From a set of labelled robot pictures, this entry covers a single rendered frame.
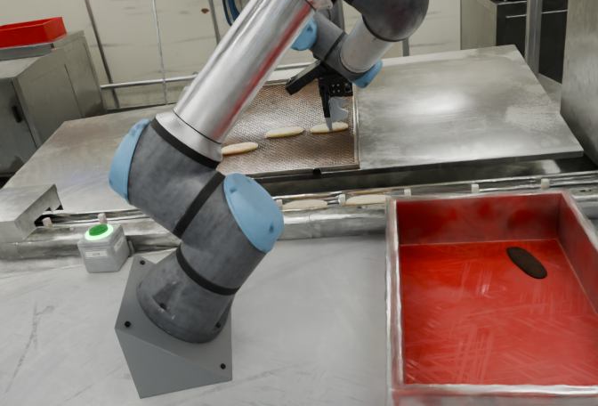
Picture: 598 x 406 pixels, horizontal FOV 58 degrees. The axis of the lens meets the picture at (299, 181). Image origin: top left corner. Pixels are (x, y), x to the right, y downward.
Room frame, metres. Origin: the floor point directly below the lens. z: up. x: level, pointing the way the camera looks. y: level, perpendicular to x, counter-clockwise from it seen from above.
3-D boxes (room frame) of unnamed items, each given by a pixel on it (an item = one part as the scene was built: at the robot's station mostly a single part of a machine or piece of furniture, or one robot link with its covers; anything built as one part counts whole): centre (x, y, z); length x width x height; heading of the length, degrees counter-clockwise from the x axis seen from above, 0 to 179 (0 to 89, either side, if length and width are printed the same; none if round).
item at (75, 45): (4.45, 1.95, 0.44); 0.70 x 0.55 x 0.87; 81
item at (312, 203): (1.05, 0.00, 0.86); 0.10 x 0.04 x 0.01; 81
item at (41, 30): (4.45, 1.95, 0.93); 0.51 x 0.36 x 0.13; 85
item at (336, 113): (1.28, -0.12, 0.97); 0.06 x 0.03 x 0.09; 82
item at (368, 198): (1.03, -0.14, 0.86); 0.10 x 0.04 x 0.01; 81
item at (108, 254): (0.99, 0.42, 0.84); 0.08 x 0.08 x 0.11; 81
